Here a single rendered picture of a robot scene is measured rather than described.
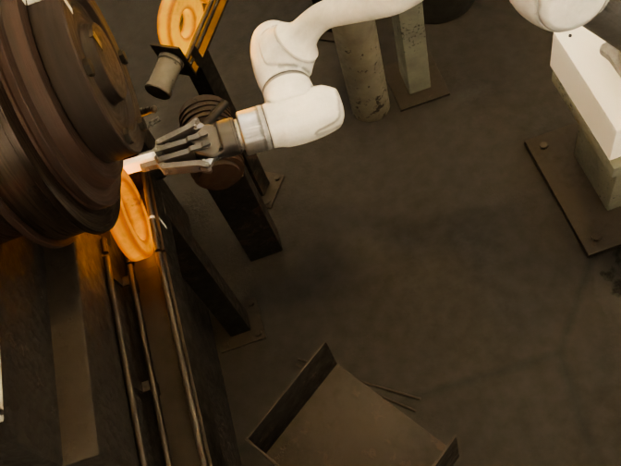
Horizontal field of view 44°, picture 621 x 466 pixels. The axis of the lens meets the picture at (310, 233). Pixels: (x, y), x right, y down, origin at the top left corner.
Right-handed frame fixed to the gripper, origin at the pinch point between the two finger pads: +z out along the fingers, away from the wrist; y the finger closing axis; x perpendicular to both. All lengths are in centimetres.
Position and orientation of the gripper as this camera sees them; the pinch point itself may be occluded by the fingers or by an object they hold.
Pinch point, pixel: (140, 163)
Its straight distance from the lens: 153.5
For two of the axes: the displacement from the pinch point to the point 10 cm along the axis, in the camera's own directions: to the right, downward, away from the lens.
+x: -1.2, -5.0, -8.6
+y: -2.6, -8.2, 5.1
